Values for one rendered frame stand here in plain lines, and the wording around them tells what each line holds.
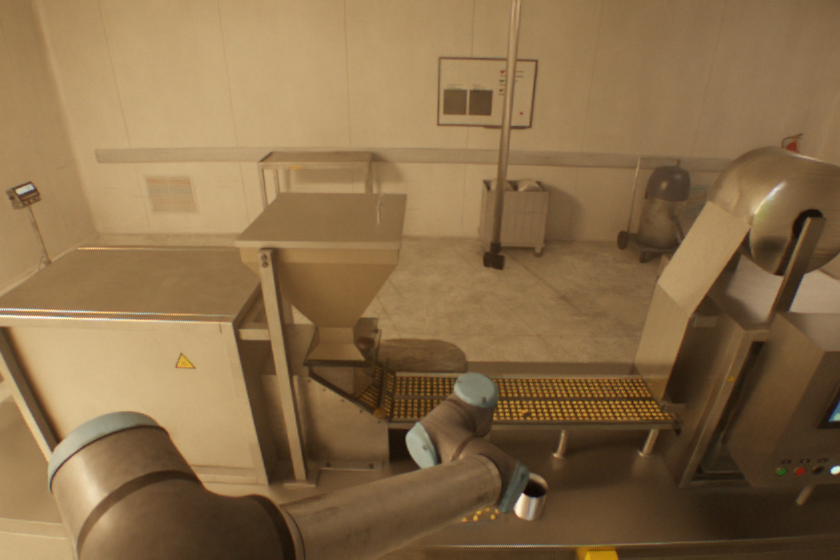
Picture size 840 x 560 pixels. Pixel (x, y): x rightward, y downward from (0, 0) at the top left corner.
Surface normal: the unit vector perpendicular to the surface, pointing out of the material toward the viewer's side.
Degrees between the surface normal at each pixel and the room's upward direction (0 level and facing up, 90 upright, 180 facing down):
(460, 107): 90
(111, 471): 6
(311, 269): 114
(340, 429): 90
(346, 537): 60
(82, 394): 90
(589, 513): 0
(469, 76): 90
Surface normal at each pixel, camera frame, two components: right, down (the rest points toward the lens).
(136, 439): 0.29, -0.94
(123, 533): -0.05, -0.61
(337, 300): -0.02, 0.78
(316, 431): -0.01, 0.46
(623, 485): 0.01, -0.89
